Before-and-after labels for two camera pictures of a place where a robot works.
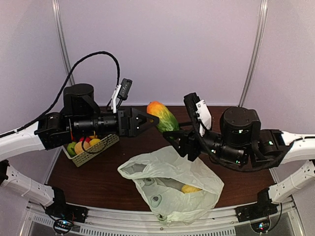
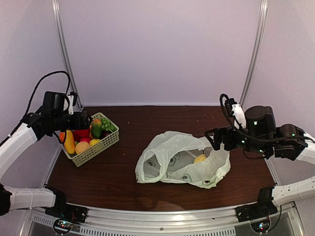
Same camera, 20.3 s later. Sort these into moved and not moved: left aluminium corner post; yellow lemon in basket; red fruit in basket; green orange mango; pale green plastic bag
Moved: pale green plastic bag; green orange mango
Not moved: yellow lemon in basket; left aluminium corner post; red fruit in basket
